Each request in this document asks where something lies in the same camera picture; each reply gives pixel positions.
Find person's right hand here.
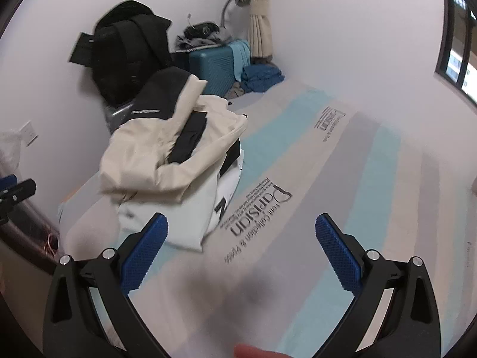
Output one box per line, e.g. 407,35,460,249
234,344,286,358

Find clear plastic bag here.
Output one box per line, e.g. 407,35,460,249
0,130,21,174

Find grey suitcase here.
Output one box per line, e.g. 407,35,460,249
102,99,138,135

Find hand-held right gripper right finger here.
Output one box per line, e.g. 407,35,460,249
315,212,442,358

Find teal suitcase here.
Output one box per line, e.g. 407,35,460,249
188,43,247,99

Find pile of blue clothes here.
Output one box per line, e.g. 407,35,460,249
240,63,286,94

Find light blue cloth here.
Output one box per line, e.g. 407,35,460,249
229,40,252,83

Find striped bed blanket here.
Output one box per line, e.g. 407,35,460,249
58,75,477,358

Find black backpack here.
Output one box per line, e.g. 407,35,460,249
68,0,173,107

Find dark clothes heap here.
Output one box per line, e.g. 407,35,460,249
174,21,233,53

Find dark framed window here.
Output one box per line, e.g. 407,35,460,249
434,0,477,107

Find narrow beige curtain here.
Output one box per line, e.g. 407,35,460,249
244,0,276,64

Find cream and black hooded jacket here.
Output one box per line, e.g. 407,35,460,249
99,68,250,203

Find white wall socket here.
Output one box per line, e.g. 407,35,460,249
17,120,39,146

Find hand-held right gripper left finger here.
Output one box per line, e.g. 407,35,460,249
43,212,169,358

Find white folded clothes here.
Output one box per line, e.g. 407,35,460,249
117,149,246,252

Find dark bed frame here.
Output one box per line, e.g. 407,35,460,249
0,194,60,277

